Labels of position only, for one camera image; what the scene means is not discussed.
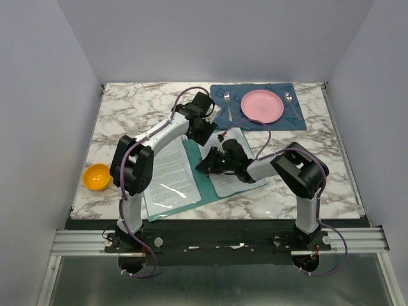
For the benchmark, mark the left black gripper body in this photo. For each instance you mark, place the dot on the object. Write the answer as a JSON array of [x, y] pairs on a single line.
[[203, 133]]

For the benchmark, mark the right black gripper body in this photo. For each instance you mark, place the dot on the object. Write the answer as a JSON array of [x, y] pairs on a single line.
[[230, 165]]

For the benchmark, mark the teal file folder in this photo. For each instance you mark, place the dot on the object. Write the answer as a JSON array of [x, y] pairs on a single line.
[[203, 182]]

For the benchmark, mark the printed paper sheets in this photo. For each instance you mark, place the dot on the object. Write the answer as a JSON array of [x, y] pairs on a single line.
[[172, 187]]

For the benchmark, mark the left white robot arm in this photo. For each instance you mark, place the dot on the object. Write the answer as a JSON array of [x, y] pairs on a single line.
[[192, 115]]

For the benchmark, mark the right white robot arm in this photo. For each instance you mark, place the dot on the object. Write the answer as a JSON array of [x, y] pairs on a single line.
[[303, 173]]

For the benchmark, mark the silver fork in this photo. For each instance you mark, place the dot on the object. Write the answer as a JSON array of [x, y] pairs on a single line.
[[227, 101]]

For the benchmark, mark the pink plate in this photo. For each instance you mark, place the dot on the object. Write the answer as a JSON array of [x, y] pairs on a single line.
[[262, 105]]

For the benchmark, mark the blue letter placemat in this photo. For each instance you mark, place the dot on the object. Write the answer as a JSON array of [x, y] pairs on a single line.
[[288, 121]]

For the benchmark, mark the silver spoon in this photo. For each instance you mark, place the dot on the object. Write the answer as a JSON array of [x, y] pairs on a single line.
[[288, 99]]

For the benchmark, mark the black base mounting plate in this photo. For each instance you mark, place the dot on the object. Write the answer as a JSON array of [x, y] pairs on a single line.
[[219, 242]]

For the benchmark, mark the orange bowl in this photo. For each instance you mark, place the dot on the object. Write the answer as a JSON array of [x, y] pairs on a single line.
[[96, 177]]

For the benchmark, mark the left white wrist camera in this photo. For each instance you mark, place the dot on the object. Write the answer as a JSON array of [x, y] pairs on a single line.
[[213, 114]]

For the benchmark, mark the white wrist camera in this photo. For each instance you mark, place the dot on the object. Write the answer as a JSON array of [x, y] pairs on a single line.
[[213, 114], [220, 148]]

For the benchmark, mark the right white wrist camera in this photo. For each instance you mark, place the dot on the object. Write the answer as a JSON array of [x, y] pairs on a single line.
[[220, 148]]

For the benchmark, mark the aluminium frame rail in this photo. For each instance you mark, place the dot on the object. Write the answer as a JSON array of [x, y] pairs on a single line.
[[90, 243]]

